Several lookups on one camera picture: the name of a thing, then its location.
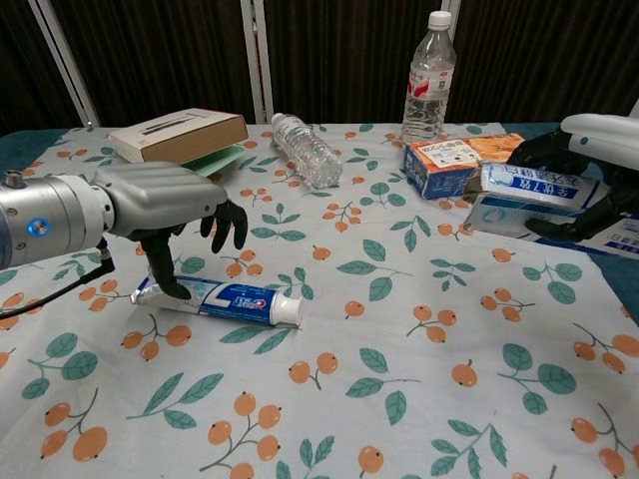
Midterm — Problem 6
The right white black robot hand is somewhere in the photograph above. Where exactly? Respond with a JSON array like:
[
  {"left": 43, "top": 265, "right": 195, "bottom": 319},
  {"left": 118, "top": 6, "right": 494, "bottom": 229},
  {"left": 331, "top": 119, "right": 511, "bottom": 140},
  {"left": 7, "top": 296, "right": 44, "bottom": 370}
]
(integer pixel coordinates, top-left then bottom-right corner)
[{"left": 507, "top": 113, "right": 639, "bottom": 245}]

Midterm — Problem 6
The tall clear water bottle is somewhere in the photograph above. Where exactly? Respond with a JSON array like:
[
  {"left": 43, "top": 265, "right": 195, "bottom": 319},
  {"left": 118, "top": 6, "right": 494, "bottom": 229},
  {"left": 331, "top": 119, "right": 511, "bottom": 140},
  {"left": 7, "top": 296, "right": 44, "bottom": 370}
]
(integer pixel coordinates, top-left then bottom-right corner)
[{"left": 401, "top": 9, "right": 457, "bottom": 146}]

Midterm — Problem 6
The blue white toothpaste box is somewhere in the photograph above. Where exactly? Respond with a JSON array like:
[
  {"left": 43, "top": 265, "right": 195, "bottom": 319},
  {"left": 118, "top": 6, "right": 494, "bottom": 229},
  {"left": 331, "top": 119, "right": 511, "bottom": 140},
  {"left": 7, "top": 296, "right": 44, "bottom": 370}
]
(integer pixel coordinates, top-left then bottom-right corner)
[{"left": 461, "top": 162, "right": 639, "bottom": 258}]

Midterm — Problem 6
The orange blue cracker box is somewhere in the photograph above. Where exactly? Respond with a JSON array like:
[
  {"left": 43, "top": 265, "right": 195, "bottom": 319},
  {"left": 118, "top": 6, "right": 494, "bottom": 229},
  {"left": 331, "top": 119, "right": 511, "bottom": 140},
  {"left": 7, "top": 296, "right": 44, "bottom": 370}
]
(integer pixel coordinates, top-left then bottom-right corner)
[{"left": 402, "top": 133, "right": 528, "bottom": 201}]

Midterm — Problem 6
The blue white toothpaste tube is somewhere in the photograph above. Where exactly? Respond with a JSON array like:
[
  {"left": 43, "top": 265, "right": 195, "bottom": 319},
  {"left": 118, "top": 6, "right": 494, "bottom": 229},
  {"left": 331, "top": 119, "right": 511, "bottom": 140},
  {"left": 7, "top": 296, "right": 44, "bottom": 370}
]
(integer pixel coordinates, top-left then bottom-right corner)
[{"left": 130, "top": 273, "right": 305, "bottom": 328}]

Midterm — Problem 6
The green paper sheet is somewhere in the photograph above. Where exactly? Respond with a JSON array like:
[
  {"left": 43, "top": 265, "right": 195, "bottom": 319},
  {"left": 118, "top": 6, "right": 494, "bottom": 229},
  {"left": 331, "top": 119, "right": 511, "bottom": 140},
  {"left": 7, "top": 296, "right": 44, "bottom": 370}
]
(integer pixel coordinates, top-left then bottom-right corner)
[{"left": 179, "top": 143, "right": 247, "bottom": 179}]

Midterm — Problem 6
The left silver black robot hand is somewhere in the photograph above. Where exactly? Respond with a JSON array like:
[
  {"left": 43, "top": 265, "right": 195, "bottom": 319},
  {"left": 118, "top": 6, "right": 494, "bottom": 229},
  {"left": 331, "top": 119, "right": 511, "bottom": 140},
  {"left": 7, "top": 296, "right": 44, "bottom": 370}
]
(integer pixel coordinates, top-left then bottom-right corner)
[{"left": 92, "top": 161, "right": 250, "bottom": 300}]

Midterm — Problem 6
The white frame post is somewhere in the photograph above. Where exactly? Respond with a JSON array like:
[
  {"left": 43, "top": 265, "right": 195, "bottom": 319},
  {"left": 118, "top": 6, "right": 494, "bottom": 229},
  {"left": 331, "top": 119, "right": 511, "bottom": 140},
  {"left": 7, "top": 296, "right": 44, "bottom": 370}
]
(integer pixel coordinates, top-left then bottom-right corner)
[
  {"left": 239, "top": 0, "right": 275, "bottom": 125},
  {"left": 441, "top": 0, "right": 463, "bottom": 59},
  {"left": 29, "top": 0, "right": 104, "bottom": 129}
]

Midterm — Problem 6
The white and brown flat box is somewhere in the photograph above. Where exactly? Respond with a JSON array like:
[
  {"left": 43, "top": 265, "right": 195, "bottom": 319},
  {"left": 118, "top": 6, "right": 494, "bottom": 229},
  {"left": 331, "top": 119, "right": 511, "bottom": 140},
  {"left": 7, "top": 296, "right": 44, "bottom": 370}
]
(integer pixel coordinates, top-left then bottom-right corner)
[{"left": 108, "top": 107, "right": 250, "bottom": 165}]

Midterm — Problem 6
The floral orange berry tablecloth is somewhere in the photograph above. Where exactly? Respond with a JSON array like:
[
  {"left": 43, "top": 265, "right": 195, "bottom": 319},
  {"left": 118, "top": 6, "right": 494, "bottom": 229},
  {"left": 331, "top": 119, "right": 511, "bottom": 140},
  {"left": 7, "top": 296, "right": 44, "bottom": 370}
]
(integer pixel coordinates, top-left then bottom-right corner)
[{"left": 0, "top": 122, "right": 639, "bottom": 479}]

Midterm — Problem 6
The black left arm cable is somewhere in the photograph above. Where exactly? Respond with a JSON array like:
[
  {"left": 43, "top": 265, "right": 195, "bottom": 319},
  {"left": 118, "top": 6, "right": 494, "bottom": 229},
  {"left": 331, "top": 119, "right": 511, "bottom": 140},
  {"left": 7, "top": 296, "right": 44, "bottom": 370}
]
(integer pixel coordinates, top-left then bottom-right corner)
[{"left": 0, "top": 237, "right": 117, "bottom": 320}]

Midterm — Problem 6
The small clear water bottle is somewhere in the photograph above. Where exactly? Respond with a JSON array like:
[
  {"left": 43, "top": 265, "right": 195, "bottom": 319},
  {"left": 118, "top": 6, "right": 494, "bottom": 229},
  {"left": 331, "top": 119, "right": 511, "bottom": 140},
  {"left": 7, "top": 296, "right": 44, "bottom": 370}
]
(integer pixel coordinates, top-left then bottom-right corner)
[{"left": 270, "top": 112, "right": 343, "bottom": 190}]

